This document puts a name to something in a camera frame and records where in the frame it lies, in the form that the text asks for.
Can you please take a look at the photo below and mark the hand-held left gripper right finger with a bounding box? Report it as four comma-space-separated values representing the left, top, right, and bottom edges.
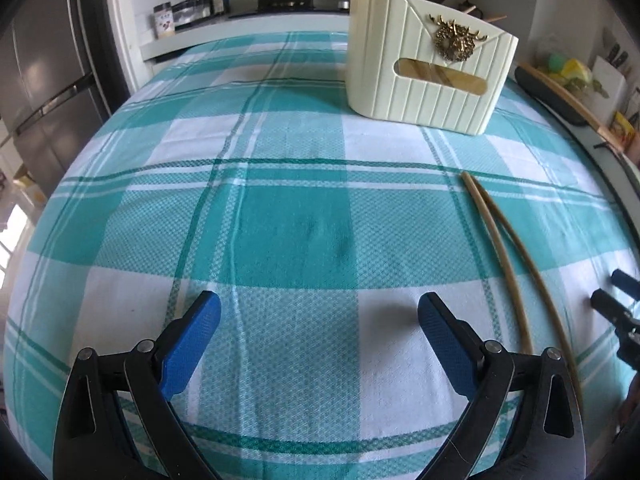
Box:
417, 292, 586, 480

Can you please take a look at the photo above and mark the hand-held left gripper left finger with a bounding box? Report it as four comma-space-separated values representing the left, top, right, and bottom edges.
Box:
53, 290, 222, 480

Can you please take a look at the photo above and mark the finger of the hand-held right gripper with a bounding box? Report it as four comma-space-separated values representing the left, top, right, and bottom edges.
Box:
590, 288, 640, 334
611, 268, 640, 302

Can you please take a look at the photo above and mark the cream ribbed utensil holder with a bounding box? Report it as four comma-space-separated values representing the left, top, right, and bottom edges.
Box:
346, 0, 520, 137

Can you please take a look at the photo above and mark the yellow packet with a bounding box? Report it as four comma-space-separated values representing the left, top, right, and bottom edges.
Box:
612, 111, 637, 147

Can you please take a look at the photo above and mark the teal white plaid tablecloth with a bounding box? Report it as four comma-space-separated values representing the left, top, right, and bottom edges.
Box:
0, 30, 640, 480

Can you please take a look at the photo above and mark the white knife block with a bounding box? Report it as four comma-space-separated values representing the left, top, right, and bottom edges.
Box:
591, 29, 633, 127

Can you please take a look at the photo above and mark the black tray with wooden edge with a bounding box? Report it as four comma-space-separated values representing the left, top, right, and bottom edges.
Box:
514, 62, 627, 155

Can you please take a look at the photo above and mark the yellow green sponge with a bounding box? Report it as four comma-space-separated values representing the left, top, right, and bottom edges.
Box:
546, 52, 597, 92

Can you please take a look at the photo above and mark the cardboard box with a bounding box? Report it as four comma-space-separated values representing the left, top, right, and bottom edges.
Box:
12, 164, 48, 206

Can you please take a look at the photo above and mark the grey refrigerator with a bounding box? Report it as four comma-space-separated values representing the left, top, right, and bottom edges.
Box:
0, 0, 120, 197

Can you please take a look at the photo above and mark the black gas stove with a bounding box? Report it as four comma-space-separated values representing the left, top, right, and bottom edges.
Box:
229, 0, 352, 19

